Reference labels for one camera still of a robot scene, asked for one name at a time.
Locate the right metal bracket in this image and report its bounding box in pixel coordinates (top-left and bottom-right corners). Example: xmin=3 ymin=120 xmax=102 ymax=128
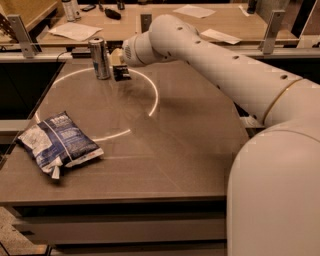
xmin=259 ymin=10 xmax=285 ymax=55

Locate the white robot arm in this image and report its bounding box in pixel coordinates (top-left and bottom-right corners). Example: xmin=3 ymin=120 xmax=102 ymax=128
xmin=122 ymin=15 xmax=320 ymax=256

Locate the white table drawer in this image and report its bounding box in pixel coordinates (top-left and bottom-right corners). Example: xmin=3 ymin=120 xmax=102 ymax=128
xmin=13 ymin=213 xmax=226 ymax=245

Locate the black rxbar chocolate bar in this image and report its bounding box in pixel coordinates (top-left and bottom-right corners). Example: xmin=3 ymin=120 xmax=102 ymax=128
xmin=113 ymin=65 xmax=131 ymax=82

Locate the white paper sheet right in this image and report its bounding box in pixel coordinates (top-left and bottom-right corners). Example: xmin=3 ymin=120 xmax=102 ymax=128
xmin=202 ymin=29 xmax=241 ymax=45

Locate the white paper sheet left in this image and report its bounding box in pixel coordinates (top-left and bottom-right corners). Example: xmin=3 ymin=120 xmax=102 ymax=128
xmin=49 ymin=22 xmax=101 ymax=41

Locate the black computer mouse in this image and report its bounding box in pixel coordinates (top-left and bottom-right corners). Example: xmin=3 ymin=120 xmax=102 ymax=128
xmin=105 ymin=8 xmax=121 ymax=20

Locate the silver redbull can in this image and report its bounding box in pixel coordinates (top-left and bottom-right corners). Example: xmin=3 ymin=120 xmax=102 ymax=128
xmin=88 ymin=37 xmax=111 ymax=80

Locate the blue white chip bag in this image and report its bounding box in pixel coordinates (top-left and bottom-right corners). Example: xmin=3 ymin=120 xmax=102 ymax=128
xmin=17 ymin=112 xmax=104 ymax=180

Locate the metal bracket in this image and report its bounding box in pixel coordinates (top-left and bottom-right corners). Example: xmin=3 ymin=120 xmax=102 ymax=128
xmin=140 ymin=14 xmax=152 ymax=33
xmin=259 ymin=10 xmax=285 ymax=55
xmin=8 ymin=14 xmax=38 ymax=58

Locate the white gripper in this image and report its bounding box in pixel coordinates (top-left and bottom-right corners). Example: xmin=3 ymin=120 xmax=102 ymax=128
xmin=110 ymin=34 xmax=150 ymax=66

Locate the left metal bracket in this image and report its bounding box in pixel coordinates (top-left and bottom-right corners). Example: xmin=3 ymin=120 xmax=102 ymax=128
xmin=8 ymin=14 xmax=38 ymax=58

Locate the white paper sheet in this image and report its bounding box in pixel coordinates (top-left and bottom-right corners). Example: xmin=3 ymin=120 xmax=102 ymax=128
xmin=202 ymin=29 xmax=241 ymax=45
xmin=174 ymin=4 xmax=215 ymax=18
xmin=49 ymin=22 xmax=101 ymax=41

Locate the middle metal bracket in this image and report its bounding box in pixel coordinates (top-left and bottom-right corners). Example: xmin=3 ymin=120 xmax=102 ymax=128
xmin=140 ymin=14 xmax=152 ymax=33

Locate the black cable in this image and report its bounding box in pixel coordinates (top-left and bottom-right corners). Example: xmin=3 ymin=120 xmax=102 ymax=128
xmin=55 ymin=49 xmax=91 ymax=64

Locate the white spray can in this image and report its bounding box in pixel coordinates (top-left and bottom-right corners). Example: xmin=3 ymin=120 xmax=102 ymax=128
xmin=61 ymin=0 xmax=81 ymax=22

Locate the white paper sheet top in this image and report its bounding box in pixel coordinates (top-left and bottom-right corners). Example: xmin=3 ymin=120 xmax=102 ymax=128
xmin=174 ymin=4 xmax=215 ymax=18

